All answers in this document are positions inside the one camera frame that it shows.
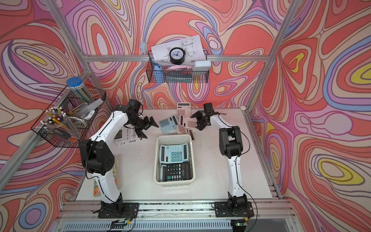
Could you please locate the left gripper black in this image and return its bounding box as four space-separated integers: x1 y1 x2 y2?
128 115 158 138

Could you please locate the light blue calculator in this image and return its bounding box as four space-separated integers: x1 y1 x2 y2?
159 143 190 164
159 115 179 133
160 164 166 182

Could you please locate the black calculator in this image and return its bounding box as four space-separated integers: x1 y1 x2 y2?
164 161 193 182

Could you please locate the light blue calculator front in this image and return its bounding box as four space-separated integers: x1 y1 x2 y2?
160 164 166 182

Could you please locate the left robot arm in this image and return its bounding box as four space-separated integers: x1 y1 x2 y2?
79 99 158 214

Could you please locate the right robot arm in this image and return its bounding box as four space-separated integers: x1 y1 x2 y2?
191 103 254 218

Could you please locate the pink calculator back tilted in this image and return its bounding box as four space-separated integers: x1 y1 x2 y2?
179 115 197 129

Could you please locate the pink calculator back top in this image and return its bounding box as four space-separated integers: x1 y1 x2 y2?
176 102 191 117

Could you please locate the white plastic storage box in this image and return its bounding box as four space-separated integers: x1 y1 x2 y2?
154 134 196 187

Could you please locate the pink calculator behind box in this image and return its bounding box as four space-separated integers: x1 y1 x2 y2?
177 125 195 140

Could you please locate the orange paperback book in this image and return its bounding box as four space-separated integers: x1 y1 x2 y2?
93 166 119 197

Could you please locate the white rounded device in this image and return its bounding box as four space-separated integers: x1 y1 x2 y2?
192 61 212 72

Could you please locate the white stapler in basket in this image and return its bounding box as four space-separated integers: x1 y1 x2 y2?
70 98 103 119

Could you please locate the black round clock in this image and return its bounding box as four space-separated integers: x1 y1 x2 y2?
169 47 186 65

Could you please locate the white paper drawing sheet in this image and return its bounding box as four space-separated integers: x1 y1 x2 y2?
151 35 206 66

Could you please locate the blue lid pencil jar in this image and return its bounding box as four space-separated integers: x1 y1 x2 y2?
66 77 94 104

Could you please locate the clear cup of pencils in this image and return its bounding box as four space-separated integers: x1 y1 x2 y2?
40 107 81 140

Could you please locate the black wire basket back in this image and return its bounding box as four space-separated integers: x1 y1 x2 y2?
146 50 209 84

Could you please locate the black wire basket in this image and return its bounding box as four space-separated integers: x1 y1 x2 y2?
31 87 101 148
146 50 209 84

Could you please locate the black wire basket left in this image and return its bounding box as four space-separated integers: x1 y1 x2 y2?
31 87 101 148

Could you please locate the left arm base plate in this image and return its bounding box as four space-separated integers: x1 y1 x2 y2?
98 201 140 218

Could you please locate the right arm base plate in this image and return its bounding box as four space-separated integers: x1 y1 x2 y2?
213 202 255 218

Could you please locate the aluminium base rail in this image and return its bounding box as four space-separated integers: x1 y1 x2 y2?
49 199 304 232

